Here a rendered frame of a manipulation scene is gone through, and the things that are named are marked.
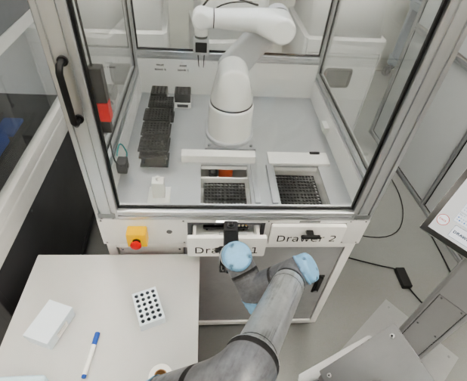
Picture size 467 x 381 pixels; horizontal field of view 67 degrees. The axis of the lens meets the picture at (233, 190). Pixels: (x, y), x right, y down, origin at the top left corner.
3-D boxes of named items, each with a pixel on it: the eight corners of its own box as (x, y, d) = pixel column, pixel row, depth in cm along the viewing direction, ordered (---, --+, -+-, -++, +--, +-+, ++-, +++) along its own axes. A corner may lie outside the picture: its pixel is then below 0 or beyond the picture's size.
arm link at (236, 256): (232, 280, 87) (217, 249, 88) (228, 277, 98) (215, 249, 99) (259, 265, 88) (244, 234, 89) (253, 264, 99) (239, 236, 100)
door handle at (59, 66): (80, 133, 93) (60, 64, 80) (70, 132, 93) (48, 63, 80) (85, 122, 97) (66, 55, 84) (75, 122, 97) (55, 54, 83)
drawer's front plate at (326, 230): (339, 244, 141) (347, 227, 133) (268, 244, 138) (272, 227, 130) (338, 240, 142) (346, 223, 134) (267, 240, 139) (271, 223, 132)
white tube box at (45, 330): (51, 351, 110) (47, 344, 106) (28, 342, 111) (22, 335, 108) (75, 314, 119) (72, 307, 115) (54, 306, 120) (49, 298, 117)
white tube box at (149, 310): (165, 322, 119) (165, 317, 116) (140, 331, 116) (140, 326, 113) (156, 291, 127) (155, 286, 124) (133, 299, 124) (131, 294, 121)
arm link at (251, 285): (280, 307, 85) (260, 266, 86) (244, 320, 90) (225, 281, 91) (290, 295, 92) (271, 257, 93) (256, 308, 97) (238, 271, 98)
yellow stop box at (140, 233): (147, 248, 130) (145, 236, 125) (127, 248, 130) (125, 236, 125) (149, 237, 134) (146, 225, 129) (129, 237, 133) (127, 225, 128)
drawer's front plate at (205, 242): (264, 255, 134) (267, 238, 126) (187, 256, 132) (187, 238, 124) (263, 252, 135) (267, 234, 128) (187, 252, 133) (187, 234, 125)
